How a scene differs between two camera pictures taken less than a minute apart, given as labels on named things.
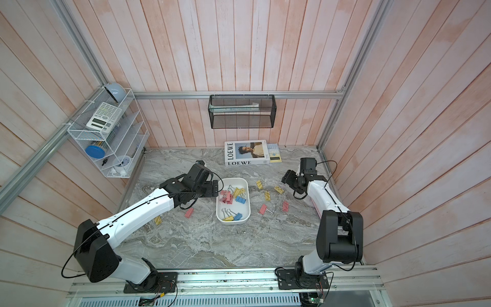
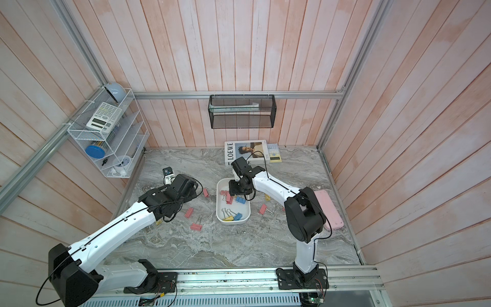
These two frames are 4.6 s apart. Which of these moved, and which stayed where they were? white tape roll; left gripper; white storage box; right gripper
Moved: left gripper; right gripper
Stayed: white tape roll; white storage box
